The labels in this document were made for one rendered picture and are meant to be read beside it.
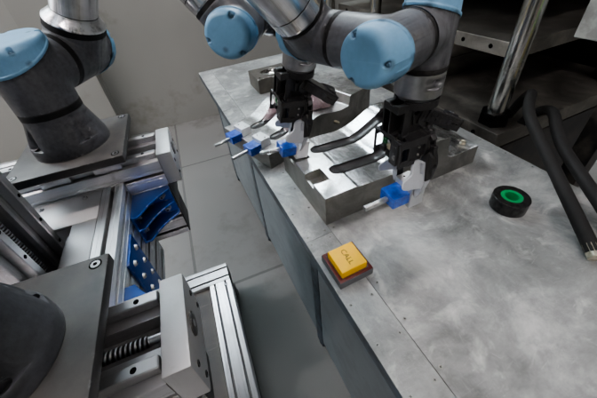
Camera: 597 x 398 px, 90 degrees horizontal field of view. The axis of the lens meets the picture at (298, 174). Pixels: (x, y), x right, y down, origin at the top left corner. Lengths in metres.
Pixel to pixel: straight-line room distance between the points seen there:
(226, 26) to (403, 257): 0.57
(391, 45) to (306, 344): 1.29
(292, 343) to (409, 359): 0.92
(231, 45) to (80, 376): 0.45
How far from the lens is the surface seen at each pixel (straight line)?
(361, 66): 0.38
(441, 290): 0.69
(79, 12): 0.82
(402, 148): 0.52
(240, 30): 0.50
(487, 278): 0.74
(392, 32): 0.38
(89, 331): 0.45
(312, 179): 0.79
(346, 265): 0.64
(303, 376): 1.44
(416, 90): 0.50
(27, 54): 0.75
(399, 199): 0.63
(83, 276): 0.51
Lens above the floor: 1.37
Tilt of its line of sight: 38 degrees down
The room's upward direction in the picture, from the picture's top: 6 degrees counter-clockwise
